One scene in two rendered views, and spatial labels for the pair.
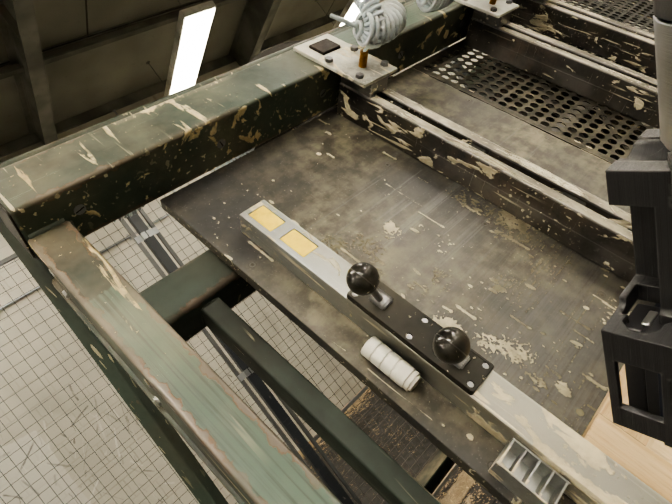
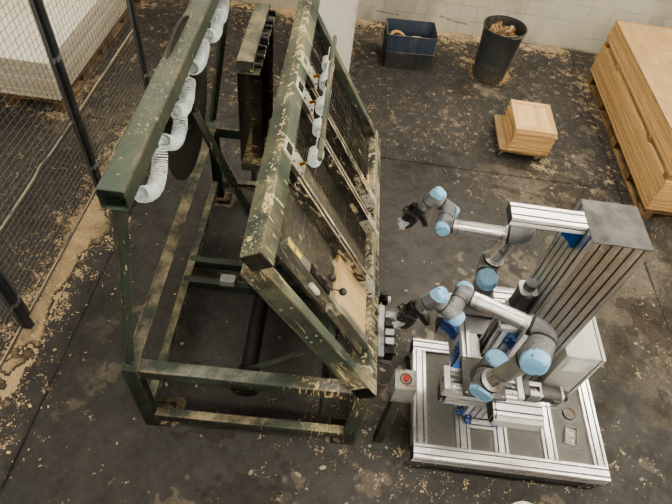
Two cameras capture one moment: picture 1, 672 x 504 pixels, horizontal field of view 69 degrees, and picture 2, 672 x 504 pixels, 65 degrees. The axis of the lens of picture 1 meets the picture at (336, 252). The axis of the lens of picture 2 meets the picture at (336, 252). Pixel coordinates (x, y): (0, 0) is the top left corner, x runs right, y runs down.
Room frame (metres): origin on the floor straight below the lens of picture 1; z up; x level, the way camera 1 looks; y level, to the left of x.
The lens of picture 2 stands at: (-0.13, 1.27, 3.51)
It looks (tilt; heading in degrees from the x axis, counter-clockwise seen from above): 51 degrees down; 298
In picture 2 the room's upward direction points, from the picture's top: 9 degrees clockwise
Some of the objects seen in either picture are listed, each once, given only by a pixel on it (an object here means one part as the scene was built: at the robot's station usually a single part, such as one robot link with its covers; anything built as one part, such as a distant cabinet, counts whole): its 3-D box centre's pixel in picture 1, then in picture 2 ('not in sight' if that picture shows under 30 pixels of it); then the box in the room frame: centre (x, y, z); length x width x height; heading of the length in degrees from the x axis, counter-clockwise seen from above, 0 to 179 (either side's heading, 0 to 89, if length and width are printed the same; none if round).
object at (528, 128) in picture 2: not in sight; (522, 129); (0.56, -3.75, 0.20); 0.61 x 0.53 x 0.40; 120
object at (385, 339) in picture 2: not in sight; (385, 329); (0.35, -0.45, 0.69); 0.50 x 0.14 x 0.24; 121
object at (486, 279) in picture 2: not in sight; (485, 282); (-0.02, -0.75, 1.20); 0.13 x 0.12 x 0.14; 106
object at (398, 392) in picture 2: not in sight; (402, 386); (0.06, -0.11, 0.84); 0.12 x 0.12 x 0.18; 31
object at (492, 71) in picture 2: not in sight; (496, 51); (1.37, -4.78, 0.33); 0.52 x 0.51 x 0.65; 120
